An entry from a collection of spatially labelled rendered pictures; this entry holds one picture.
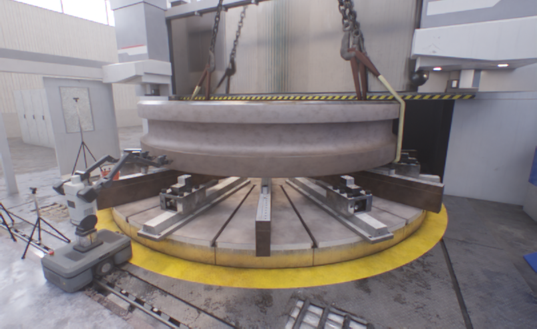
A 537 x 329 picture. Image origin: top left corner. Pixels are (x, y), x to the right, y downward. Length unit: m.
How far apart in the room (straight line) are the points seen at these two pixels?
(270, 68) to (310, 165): 3.61
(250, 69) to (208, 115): 3.55
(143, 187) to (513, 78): 5.40
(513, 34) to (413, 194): 2.08
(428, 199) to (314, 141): 1.76
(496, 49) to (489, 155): 2.54
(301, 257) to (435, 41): 2.89
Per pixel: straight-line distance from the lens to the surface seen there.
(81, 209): 3.08
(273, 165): 2.93
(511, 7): 4.24
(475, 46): 3.66
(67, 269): 3.10
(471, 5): 4.18
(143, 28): 6.76
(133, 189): 4.12
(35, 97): 12.84
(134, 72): 6.23
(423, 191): 3.95
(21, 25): 18.14
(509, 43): 3.72
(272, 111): 2.84
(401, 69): 5.47
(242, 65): 6.57
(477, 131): 5.68
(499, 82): 4.70
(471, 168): 5.78
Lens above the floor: 1.78
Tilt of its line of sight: 12 degrees down
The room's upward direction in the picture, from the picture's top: straight up
